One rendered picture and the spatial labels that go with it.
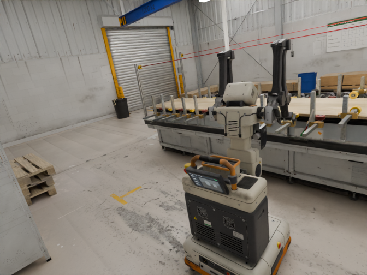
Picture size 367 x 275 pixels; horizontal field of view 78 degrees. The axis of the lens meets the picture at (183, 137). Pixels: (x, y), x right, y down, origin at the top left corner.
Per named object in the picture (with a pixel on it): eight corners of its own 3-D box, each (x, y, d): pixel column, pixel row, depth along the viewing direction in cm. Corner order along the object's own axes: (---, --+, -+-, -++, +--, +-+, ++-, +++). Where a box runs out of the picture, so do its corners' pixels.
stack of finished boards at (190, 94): (224, 88, 1120) (224, 84, 1114) (191, 98, 963) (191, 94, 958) (212, 88, 1173) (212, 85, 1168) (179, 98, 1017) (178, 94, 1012)
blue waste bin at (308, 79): (313, 97, 693) (314, 72, 671) (294, 97, 735) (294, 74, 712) (320, 93, 730) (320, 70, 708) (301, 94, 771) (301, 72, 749)
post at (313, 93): (313, 141, 218) (314, 91, 203) (309, 140, 220) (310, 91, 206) (314, 139, 220) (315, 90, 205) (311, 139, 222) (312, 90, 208)
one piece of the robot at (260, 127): (260, 151, 164) (259, 123, 158) (227, 147, 182) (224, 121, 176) (268, 143, 175) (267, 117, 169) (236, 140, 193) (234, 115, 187)
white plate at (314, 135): (323, 140, 211) (323, 130, 208) (294, 137, 229) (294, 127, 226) (323, 140, 211) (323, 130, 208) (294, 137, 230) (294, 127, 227)
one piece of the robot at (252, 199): (256, 284, 145) (248, 167, 119) (190, 249, 180) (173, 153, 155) (275, 249, 168) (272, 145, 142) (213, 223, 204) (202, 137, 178)
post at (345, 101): (344, 149, 201) (348, 95, 186) (339, 148, 204) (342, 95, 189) (345, 147, 203) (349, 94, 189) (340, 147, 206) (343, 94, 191)
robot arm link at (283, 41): (267, 38, 149) (283, 35, 143) (275, 41, 159) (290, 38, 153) (266, 106, 158) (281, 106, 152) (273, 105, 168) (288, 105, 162)
